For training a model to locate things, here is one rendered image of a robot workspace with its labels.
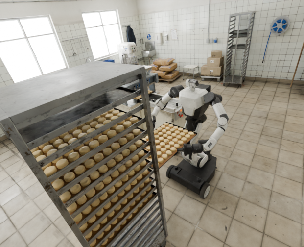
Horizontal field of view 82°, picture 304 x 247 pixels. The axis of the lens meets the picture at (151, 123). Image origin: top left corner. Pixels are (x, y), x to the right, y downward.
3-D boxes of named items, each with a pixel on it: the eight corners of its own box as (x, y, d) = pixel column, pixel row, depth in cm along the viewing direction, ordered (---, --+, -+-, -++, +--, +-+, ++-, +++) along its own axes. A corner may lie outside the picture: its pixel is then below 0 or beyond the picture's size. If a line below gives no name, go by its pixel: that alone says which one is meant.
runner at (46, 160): (143, 105, 107) (143, 101, 105) (147, 106, 105) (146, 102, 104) (30, 169, 70) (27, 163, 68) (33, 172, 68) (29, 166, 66)
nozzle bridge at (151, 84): (117, 103, 300) (113, 84, 283) (147, 88, 342) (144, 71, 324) (129, 107, 279) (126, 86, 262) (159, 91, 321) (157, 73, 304)
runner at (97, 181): (149, 140, 121) (148, 137, 119) (152, 142, 119) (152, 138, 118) (58, 209, 84) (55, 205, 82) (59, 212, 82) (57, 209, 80)
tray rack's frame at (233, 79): (227, 78, 561) (234, 13, 469) (245, 79, 535) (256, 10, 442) (222, 85, 518) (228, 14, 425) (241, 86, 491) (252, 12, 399)
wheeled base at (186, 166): (192, 154, 289) (192, 137, 272) (223, 167, 257) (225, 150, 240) (168, 178, 252) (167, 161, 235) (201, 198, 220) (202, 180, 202)
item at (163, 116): (145, 142, 335) (137, 99, 288) (157, 134, 355) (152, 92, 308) (175, 157, 291) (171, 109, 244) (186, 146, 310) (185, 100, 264)
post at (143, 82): (165, 233, 181) (140, 65, 93) (168, 235, 179) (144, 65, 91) (164, 235, 179) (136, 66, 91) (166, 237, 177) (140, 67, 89)
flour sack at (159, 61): (152, 65, 623) (151, 60, 615) (157, 62, 653) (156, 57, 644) (170, 65, 589) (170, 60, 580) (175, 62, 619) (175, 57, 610)
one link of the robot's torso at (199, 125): (184, 153, 227) (191, 118, 213) (196, 158, 216) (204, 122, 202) (177, 156, 216) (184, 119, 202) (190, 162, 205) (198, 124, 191)
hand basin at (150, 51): (164, 63, 688) (161, 32, 631) (158, 66, 663) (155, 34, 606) (144, 62, 742) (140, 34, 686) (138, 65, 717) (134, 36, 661)
